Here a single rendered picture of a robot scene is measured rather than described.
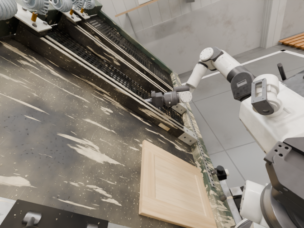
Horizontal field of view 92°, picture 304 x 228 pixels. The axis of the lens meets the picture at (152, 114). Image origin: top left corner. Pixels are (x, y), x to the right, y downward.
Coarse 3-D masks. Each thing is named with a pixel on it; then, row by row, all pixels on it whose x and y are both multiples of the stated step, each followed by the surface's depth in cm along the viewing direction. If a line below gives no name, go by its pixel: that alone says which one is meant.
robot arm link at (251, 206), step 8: (248, 184) 27; (256, 184) 27; (248, 192) 26; (256, 192) 25; (248, 200) 25; (256, 200) 25; (240, 208) 28; (248, 208) 25; (256, 208) 24; (248, 216) 25; (256, 216) 24; (264, 216) 21; (264, 224) 23
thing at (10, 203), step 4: (0, 200) 28; (4, 200) 28; (8, 200) 29; (12, 200) 29; (0, 204) 28; (4, 204) 28; (8, 204) 28; (12, 204) 29; (0, 208) 27; (4, 208) 28; (8, 208) 28; (0, 212) 27; (4, 212) 27; (8, 212) 28; (0, 216) 27; (4, 216) 27; (0, 220) 26; (108, 224) 37; (112, 224) 37; (116, 224) 38
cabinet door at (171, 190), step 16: (144, 144) 69; (144, 160) 62; (160, 160) 70; (176, 160) 78; (144, 176) 57; (160, 176) 63; (176, 176) 70; (192, 176) 78; (144, 192) 52; (160, 192) 57; (176, 192) 63; (192, 192) 70; (144, 208) 48; (160, 208) 52; (176, 208) 57; (192, 208) 63; (208, 208) 69; (176, 224) 54; (192, 224) 57; (208, 224) 62
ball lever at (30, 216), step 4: (28, 212) 28; (32, 212) 28; (36, 212) 29; (24, 216) 28; (28, 216) 28; (32, 216) 28; (36, 216) 28; (40, 216) 29; (24, 220) 27; (28, 220) 26; (32, 220) 26; (36, 220) 28; (28, 224) 25; (32, 224) 25; (36, 224) 28
